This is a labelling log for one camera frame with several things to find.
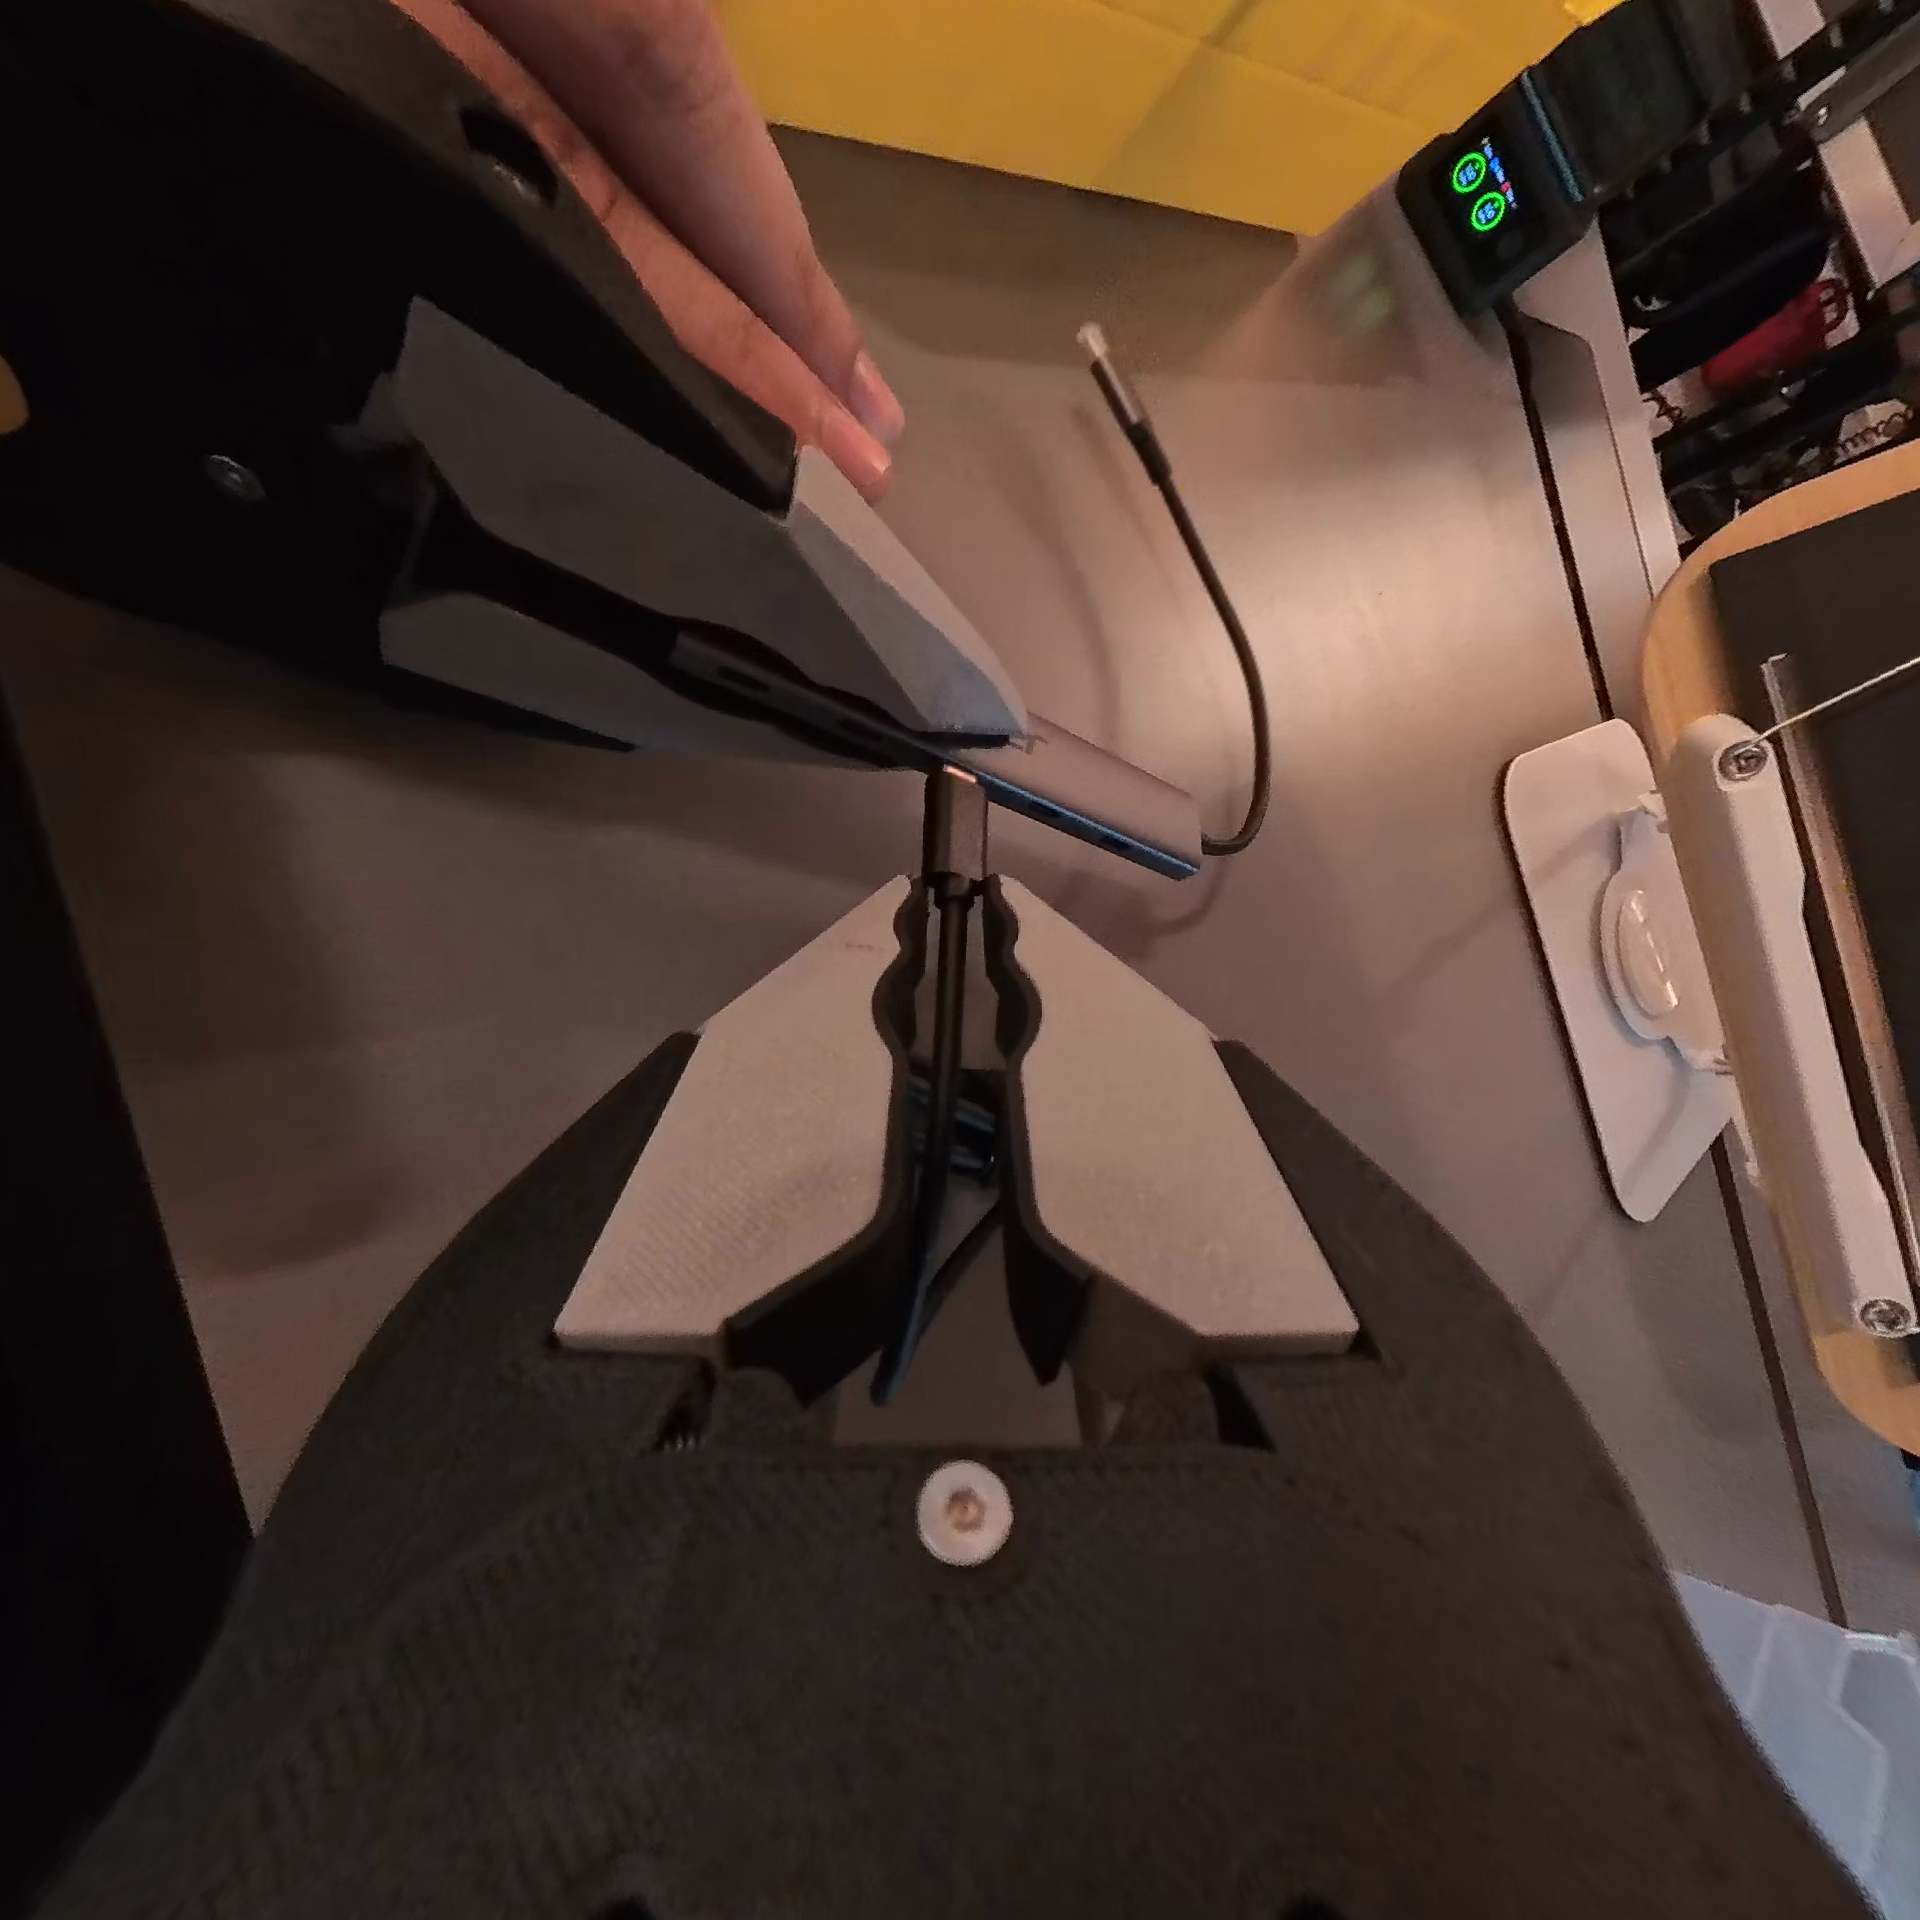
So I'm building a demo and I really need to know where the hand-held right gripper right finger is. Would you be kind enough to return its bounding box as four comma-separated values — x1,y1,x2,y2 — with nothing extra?
976,874,1360,1385

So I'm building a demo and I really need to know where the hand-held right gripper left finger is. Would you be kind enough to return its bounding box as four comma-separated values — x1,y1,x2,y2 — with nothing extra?
554,874,917,1408

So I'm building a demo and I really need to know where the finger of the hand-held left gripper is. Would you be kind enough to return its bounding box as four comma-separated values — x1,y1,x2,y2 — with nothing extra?
382,600,904,770
393,297,1033,750

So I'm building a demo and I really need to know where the grey usb hub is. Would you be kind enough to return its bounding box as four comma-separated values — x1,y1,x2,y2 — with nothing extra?
666,631,1203,886

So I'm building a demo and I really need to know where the black hub cable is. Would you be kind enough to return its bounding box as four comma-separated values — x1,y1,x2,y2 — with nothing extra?
1073,320,1278,860

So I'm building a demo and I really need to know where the yellow plastic bin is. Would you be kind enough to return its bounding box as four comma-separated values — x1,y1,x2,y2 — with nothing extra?
757,0,1613,238

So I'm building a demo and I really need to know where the person's left hand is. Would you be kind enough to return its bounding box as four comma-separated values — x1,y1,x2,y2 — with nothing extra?
450,0,907,502

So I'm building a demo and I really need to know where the wooden book stand white base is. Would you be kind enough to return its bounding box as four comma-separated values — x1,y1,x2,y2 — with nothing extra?
1504,488,1920,1457

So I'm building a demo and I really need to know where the black foam sheet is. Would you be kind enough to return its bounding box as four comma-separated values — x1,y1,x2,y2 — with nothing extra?
1710,518,1920,1186

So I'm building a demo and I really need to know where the clear plastic bin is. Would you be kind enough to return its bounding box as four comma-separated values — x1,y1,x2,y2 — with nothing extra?
1669,1569,1920,1920

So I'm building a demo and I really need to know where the black device with green display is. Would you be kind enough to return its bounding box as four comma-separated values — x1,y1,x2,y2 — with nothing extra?
1394,0,1713,319

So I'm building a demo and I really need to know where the metal wire rack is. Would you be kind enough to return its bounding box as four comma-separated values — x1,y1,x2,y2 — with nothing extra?
1598,0,1920,544

